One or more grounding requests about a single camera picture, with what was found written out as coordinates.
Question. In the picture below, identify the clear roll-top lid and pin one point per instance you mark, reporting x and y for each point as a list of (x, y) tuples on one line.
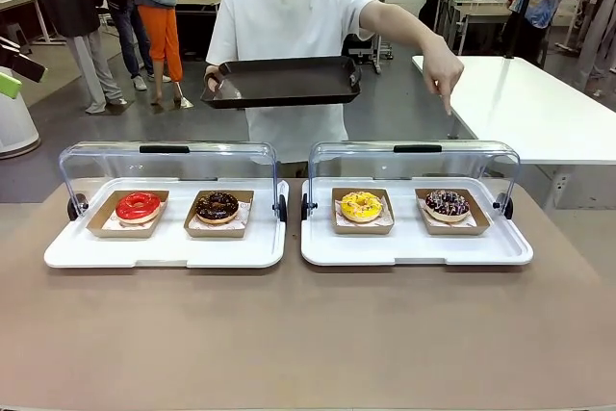
[(418, 148), (163, 149)]

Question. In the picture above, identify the white printed paper liner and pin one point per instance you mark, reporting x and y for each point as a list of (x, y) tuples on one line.
[(243, 218), (472, 221), (386, 216)]

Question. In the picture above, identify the large white table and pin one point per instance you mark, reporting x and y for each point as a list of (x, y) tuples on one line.
[(529, 103)]

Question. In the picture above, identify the person's left forearm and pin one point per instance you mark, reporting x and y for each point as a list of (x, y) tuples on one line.
[(409, 33)]

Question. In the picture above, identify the red glazed donut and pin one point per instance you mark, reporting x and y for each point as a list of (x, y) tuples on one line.
[(126, 210)]

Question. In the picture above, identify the chocolate sprinkled donut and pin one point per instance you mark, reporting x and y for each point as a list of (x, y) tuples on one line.
[(207, 210)]

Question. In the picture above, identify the yellow glazed donut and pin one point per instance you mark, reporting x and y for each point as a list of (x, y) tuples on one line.
[(351, 210)]

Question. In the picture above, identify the grey background desk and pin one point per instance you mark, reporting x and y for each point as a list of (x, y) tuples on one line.
[(481, 9)]

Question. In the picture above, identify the brown paper donut box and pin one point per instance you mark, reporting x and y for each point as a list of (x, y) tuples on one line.
[(103, 229), (195, 233), (481, 229), (385, 229)]

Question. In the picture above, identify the person's left hand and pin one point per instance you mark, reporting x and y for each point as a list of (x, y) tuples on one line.
[(445, 71)]

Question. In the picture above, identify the white round floor appliance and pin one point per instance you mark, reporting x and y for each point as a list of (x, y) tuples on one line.
[(17, 127)]

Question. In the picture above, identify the bystander in blue jeans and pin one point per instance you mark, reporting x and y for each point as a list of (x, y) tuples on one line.
[(127, 40)]

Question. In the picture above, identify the black equipment cart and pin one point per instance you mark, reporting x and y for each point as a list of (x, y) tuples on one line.
[(370, 52)]

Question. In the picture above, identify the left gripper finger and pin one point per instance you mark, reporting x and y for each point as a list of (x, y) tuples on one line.
[(29, 67), (9, 84)]

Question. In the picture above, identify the white plastic display tray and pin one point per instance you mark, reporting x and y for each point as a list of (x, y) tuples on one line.
[(409, 249), (168, 249)]

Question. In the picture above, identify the dark brown serving tray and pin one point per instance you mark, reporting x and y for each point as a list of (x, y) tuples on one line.
[(289, 84)]

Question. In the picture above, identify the bystander in grey clothes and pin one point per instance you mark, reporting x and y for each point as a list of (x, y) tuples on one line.
[(601, 26)]

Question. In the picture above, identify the person in white t-shirt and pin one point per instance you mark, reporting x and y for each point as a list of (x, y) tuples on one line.
[(289, 21)]

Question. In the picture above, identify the person's right hand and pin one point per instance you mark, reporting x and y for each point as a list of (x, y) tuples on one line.
[(213, 82)]

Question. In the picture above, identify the bystander in orange trousers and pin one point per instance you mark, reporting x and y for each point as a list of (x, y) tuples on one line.
[(163, 35)]

